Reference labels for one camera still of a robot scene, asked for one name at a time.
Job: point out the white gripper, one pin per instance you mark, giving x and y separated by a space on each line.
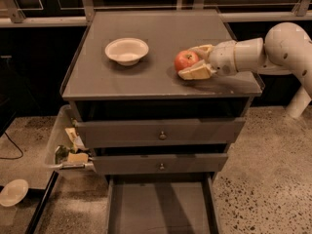
221 58

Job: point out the white bowl on counter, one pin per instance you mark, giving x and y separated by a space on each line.
126 51

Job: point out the metal railing frame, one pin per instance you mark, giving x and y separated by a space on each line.
81 12

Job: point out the grey drawer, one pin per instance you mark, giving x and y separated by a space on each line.
159 164
161 204
130 133

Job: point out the clear plastic bin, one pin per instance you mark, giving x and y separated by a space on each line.
60 137

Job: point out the black floor frame bar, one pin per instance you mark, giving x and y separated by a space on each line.
45 195

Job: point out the grey middle drawer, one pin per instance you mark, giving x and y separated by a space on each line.
159 164

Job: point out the grey drawer cabinet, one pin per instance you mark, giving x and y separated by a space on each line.
100 89

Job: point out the red apple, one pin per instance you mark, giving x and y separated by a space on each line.
185 59

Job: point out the grey top drawer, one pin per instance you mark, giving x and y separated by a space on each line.
130 133

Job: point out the green packet in bin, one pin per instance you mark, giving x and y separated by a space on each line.
61 154

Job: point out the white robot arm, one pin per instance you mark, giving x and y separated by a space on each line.
286 49

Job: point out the yellow sponge in bin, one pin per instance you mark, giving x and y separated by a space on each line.
77 158

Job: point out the grey bottom drawer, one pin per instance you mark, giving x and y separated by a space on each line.
161 204

